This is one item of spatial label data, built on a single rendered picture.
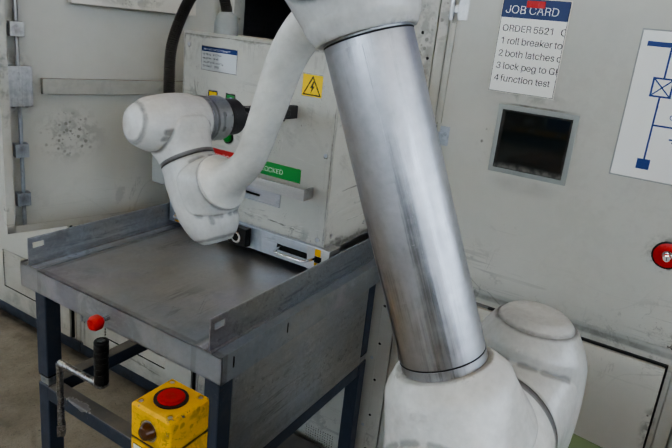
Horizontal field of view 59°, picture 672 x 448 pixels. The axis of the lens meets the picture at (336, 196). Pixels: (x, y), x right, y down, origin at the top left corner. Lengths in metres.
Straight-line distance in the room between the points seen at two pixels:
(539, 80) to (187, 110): 0.77
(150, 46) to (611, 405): 1.51
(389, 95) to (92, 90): 1.23
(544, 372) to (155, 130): 0.72
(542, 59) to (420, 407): 0.94
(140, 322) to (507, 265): 0.85
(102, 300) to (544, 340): 0.89
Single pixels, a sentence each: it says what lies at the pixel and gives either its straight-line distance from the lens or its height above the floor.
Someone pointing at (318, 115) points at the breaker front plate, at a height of 1.24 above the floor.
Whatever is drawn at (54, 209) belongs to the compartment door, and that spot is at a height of 0.88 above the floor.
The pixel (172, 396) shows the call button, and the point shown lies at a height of 0.91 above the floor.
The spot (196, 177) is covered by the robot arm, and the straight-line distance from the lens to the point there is 1.04.
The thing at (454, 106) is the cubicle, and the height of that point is 1.29.
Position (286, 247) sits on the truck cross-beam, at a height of 0.90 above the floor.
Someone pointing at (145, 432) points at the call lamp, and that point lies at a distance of 0.92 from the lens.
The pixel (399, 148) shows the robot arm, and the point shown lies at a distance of 0.61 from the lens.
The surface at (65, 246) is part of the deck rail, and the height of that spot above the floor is 0.87.
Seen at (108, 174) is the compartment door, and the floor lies 0.97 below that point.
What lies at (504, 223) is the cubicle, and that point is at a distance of 1.48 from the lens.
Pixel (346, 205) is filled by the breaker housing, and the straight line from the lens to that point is 1.48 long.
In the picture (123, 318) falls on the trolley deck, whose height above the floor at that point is 0.83.
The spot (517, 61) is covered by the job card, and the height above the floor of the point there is 1.41.
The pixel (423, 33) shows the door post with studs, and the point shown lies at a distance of 1.53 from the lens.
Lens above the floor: 1.44
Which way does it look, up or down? 16 degrees down
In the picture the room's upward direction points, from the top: 6 degrees clockwise
